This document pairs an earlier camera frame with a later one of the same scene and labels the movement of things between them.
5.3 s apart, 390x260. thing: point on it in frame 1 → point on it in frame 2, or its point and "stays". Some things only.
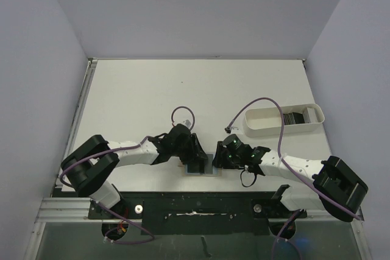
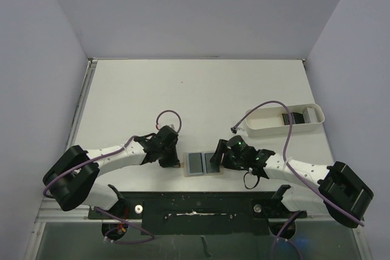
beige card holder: [200, 170] stays
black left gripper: [195, 153] → [173, 161]
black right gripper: [219, 156] stays
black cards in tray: [293, 118] stays
